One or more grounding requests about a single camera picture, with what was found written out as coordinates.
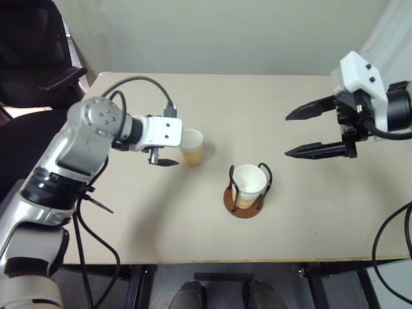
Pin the white paper cup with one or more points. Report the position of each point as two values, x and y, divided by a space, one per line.
249 180
193 151

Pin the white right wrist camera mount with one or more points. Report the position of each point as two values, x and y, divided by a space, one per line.
357 74

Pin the dark rounded shape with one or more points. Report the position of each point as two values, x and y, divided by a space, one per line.
263 294
190 295

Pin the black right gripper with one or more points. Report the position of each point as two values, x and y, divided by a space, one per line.
352 124

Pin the black table frame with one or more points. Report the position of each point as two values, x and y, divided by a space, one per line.
334 269

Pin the white curtain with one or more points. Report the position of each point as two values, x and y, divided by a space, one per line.
391 29

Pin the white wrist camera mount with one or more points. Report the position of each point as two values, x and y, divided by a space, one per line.
161 128
357 74

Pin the black office chair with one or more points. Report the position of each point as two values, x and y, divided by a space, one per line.
25 48

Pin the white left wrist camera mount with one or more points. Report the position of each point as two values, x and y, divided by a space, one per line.
161 128

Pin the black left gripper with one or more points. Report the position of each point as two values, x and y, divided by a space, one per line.
154 155

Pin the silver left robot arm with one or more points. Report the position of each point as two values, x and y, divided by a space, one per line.
87 135

